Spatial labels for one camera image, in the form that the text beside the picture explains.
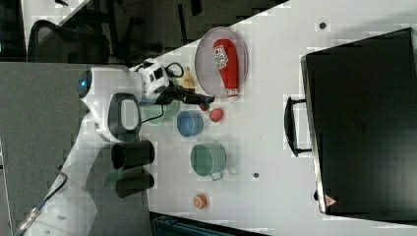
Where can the black office chair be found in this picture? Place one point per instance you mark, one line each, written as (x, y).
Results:
(50, 43)

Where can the red plush ketchup bottle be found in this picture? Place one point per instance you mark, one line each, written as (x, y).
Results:
(226, 60)

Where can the red green toy strawberry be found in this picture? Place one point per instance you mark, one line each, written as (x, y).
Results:
(204, 107)

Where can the black cylindrical cup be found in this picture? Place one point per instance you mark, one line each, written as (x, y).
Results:
(131, 155)

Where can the blue bowl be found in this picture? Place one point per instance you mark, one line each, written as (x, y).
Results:
(190, 123)

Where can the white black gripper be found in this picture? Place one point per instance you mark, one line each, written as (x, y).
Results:
(158, 86)

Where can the grey round plate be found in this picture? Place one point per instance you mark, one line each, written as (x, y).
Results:
(206, 70)

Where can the silver toaster oven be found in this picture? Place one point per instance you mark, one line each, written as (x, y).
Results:
(361, 99)

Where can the yellow plush banana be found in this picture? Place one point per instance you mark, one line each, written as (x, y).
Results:
(187, 82)

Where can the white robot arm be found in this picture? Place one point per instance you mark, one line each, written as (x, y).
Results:
(69, 209)

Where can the orange slice toy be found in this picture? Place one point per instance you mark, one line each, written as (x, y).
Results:
(200, 201)

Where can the green mug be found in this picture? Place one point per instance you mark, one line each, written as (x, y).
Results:
(212, 160)

